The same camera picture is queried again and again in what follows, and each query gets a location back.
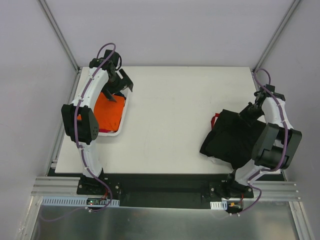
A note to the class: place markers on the red t shirt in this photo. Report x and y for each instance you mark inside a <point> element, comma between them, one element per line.
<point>213,120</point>

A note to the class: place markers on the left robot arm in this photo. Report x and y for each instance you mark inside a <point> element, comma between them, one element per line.
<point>78,118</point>

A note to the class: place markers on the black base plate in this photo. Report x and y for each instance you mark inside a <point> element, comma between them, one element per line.
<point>178,191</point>

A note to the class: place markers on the left white cable duct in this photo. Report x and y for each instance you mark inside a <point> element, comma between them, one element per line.
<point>78,202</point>

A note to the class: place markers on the left aluminium frame post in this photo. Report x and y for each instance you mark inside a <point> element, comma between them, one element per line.
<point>58,33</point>

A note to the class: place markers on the aluminium frame post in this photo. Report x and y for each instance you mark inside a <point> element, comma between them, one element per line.
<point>293,7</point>
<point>58,33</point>

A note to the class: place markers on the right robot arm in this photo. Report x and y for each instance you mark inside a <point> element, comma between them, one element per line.
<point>274,148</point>

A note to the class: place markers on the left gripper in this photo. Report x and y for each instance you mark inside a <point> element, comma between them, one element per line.
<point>119,85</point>

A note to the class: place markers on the dark navy t shirt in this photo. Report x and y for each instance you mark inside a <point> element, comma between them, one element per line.
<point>120,95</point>

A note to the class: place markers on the white cable duct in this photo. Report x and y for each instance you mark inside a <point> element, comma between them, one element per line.
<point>218,205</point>
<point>78,202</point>

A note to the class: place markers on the black t shirt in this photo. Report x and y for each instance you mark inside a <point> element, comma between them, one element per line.
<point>231,139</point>

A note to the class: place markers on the right aluminium frame post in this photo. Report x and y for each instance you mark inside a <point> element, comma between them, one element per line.
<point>293,7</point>

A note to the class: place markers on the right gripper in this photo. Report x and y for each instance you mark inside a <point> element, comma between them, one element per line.
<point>246,113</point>

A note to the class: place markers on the orange t shirt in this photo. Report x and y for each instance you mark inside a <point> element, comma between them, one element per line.
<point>107,113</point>

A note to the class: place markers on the pink t shirt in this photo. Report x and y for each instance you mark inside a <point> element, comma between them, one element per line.
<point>102,130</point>

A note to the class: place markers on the right white cable duct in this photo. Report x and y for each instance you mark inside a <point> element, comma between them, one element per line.
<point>218,205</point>

